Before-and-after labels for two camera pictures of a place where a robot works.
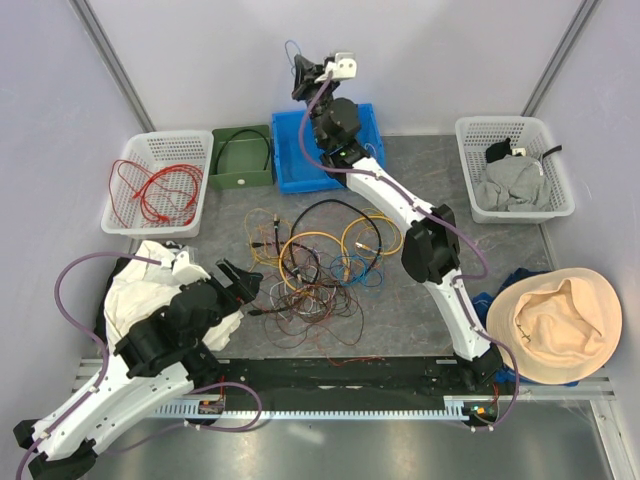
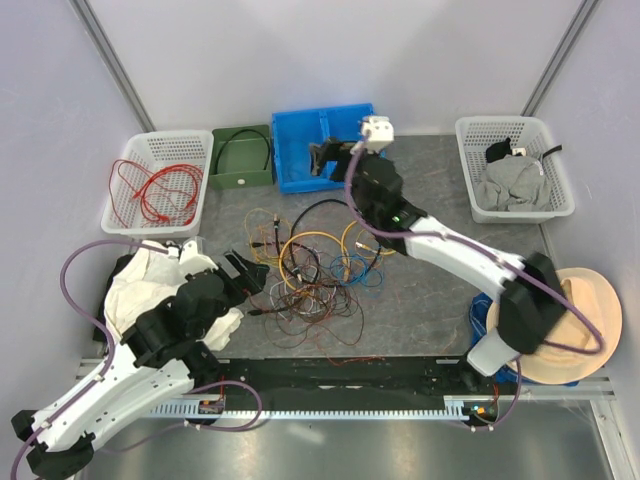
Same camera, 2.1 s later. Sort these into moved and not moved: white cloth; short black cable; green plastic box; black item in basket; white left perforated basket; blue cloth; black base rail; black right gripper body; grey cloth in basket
Moved: black right gripper body
Not moved: green plastic box; blue cloth; short black cable; grey cloth in basket; black base rail; white cloth; white left perforated basket; black item in basket
